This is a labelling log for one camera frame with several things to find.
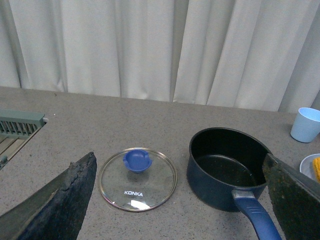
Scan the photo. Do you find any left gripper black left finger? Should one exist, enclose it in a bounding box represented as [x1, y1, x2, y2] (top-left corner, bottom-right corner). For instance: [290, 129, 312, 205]
[0, 152, 97, 240]

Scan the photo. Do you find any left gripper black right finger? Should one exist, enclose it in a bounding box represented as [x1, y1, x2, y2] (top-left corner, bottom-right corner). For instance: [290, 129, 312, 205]
[262, 153, 320, 240]

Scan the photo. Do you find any yellow corn cob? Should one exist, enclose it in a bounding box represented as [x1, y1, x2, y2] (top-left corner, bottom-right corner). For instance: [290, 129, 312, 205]
[312, 157, 320, 183]

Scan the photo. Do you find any glass lid blue knob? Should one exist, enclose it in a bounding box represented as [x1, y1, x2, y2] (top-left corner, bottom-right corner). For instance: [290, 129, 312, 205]
[98, 147, 178, 212]

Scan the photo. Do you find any light blue plate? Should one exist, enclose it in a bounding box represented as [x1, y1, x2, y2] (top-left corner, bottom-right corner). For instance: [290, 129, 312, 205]
[299, 153, 320, 181]

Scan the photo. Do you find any light blue cup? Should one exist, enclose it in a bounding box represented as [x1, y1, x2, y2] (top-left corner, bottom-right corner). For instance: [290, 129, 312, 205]
[290, 107, 320, 143]

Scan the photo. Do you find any dark blue saucepan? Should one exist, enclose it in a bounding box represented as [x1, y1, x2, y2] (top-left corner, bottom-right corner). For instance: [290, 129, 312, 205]
[186, 127, 281, 240]

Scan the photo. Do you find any green dish rack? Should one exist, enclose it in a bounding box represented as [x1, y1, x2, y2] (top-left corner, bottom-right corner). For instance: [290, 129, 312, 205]
[0, 109, 48, 169]

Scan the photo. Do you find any white pleated curtain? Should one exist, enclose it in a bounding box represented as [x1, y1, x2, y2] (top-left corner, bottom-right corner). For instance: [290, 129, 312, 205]
[0, 0, 320, 113]

